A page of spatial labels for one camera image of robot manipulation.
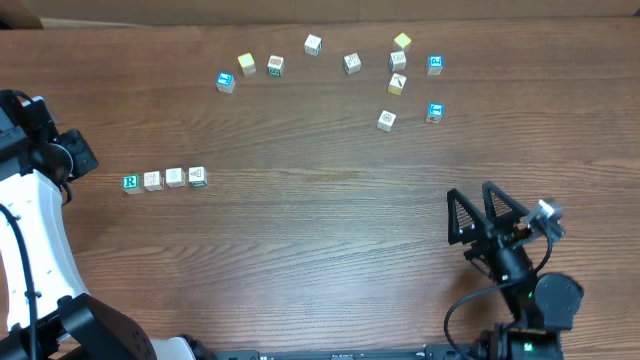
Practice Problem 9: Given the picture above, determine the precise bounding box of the white block blue pattern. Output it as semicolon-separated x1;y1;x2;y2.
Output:
389;51;407;72

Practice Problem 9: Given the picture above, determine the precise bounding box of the yellow top block right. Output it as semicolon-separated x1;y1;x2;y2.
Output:
393;32;412;52

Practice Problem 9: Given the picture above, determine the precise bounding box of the white block grape picture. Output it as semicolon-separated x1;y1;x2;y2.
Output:
377;110;396;132

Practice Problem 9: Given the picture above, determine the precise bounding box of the yellow block with tool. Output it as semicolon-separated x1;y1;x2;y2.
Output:
387;73;407;96

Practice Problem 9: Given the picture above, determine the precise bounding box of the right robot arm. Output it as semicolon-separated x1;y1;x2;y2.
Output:
443;182;584;359

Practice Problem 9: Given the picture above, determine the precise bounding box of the yellow top block left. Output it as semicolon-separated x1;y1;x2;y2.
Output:
238;52;256;75

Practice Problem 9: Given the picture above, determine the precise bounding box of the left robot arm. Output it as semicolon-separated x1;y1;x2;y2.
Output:
1;89;212;360

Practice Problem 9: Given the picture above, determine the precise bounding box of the block with green B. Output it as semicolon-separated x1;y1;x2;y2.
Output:
267;55;284;77

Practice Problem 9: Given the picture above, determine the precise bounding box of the blue top block left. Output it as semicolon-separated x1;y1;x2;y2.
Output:
216;72;236;94

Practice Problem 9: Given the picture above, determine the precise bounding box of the blue P block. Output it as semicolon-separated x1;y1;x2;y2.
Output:
427;55;444;76

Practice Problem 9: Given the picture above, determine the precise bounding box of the blue top block right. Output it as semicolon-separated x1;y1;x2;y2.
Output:
426;102;444;123

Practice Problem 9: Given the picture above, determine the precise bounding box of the white block green triangle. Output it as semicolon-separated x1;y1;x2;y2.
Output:
188;166;208;187

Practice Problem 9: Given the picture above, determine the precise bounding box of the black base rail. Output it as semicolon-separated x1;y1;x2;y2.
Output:
212;345;464;360

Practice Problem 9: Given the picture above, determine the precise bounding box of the white block green pattern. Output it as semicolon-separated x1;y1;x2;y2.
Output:
343;53;362;75

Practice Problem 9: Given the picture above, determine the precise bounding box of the cardboard wall panel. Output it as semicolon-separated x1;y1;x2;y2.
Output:
1;0;639;28

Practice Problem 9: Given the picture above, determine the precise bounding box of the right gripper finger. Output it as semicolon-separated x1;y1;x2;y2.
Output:
482;182;529;225
447;189;493;245

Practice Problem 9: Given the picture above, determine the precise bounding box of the green R block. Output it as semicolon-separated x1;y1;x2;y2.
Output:
122;174;144;194

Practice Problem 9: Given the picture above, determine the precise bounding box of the plain white block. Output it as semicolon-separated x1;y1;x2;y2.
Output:
165;168;186;188

